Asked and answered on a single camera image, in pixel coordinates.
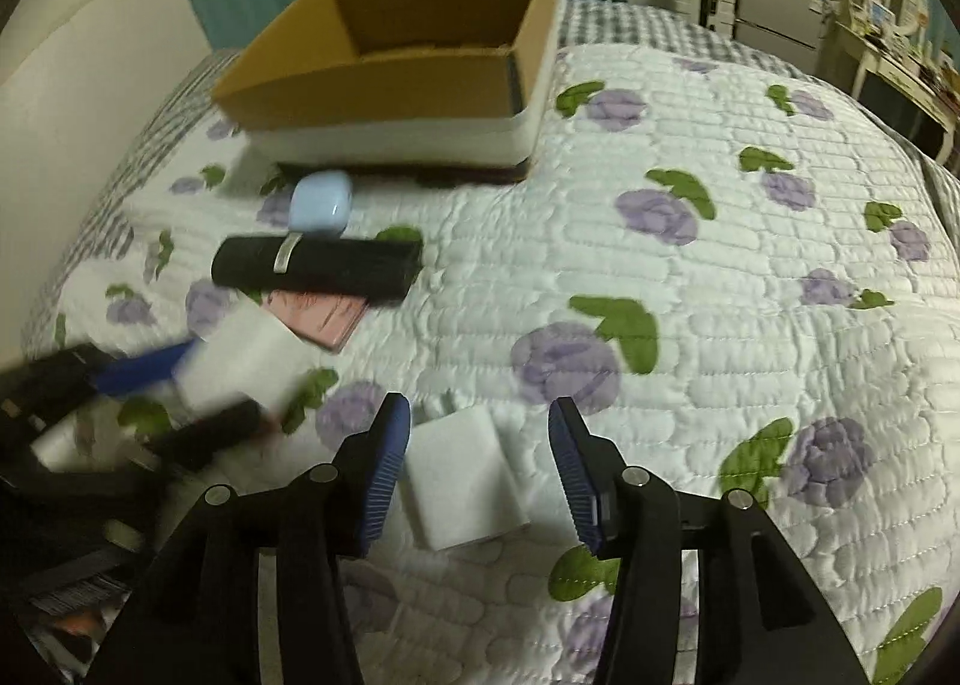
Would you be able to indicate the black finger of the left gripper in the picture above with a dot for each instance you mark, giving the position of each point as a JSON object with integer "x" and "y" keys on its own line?
{"x": 194, "y": 446}

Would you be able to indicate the white rectangular block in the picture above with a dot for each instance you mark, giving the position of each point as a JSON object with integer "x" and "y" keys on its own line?
{"x": 461, "y": 485}

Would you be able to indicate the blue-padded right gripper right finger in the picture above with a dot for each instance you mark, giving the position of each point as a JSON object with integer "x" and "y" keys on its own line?
{"x": 761, "y": 620}

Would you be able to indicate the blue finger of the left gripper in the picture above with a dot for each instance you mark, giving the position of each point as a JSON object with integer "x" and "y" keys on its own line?
{"x": 129, "y": 375}

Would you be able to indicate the silver small fridge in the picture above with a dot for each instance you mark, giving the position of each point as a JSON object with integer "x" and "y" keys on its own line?
{"x": 791, "y": 30}

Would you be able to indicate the open cardboard box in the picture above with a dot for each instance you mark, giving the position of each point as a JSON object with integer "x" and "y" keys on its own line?
{"x": 453, "y": 89}

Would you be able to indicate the white suitcase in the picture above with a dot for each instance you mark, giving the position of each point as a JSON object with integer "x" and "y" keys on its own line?
{"x": 718, "y": 16}

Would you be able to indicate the white square box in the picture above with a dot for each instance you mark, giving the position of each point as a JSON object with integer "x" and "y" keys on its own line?
{"x": 249, "y": 355}

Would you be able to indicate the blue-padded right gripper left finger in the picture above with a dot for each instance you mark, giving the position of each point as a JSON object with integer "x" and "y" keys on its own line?
{"x": 195, "y": 617}

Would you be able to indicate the floral white quilt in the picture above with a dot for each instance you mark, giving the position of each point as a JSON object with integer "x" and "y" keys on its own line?
{"x": 742, "y": 281}

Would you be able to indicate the light blue earbuds case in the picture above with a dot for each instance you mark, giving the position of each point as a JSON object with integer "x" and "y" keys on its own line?
{"x": 321, "y": 203}

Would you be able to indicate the black cylindrical tube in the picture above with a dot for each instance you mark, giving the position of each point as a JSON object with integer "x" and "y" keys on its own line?
{"x": 376, "y": 270}

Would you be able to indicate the white dressing table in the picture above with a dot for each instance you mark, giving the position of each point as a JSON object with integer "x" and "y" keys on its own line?
{"x": 889, "y": 90}

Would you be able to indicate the pink flat box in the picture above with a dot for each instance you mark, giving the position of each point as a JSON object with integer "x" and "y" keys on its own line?
{"x": 326, "y": 320}

